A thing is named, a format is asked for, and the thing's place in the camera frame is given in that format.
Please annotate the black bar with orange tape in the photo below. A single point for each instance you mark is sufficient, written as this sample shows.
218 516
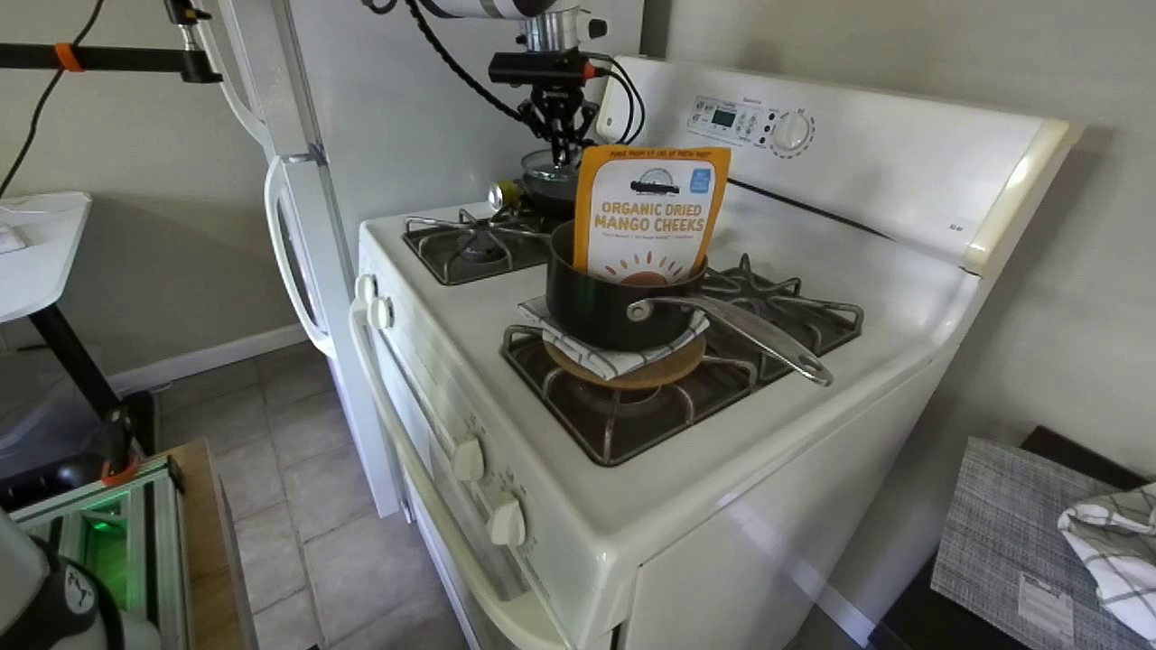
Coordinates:
111 59

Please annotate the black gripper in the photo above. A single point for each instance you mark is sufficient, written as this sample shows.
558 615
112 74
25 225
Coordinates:
561 98

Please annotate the black side table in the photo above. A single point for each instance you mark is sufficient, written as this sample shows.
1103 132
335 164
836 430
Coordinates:
962 615

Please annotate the white refrigerator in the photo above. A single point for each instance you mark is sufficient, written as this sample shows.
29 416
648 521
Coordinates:
312 181

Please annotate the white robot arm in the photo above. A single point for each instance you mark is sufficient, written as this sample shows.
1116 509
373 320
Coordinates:
555 25

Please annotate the aluminium cart frame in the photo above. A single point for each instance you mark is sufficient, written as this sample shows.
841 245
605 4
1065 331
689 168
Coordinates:
133 542

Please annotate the gray woven placemat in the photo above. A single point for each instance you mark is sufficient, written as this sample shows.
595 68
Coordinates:
1016 542

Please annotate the white oven control dial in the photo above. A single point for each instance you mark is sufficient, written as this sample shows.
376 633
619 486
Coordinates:
791 132

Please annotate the black double burner grate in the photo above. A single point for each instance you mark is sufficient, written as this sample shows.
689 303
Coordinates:
626 416
476 245

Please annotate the white table with black legs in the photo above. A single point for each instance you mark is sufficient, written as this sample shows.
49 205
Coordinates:
36 255

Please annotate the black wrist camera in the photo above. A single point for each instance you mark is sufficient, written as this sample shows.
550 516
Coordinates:
544 65

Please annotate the white stove knob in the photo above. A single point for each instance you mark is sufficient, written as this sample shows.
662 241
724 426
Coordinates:
379 310
366 288
508 521
466 461

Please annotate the gray frying pan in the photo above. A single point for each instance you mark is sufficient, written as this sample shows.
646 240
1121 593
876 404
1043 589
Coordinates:
537 201

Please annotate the white checkered dish towel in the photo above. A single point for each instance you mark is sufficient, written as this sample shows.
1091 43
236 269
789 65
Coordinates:
1113 547

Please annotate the orange dried mango bag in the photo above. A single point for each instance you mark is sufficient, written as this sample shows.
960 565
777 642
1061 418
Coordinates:
653 211

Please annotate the gray robot base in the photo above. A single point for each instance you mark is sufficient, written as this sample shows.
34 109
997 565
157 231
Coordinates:
49 595

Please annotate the wooden cart board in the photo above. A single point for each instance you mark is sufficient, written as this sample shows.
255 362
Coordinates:
218 552

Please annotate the round brown trivet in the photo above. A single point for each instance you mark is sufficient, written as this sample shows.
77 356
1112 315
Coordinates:
654 374

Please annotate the white gas stove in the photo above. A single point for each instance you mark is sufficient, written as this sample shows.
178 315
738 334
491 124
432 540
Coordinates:
747 481

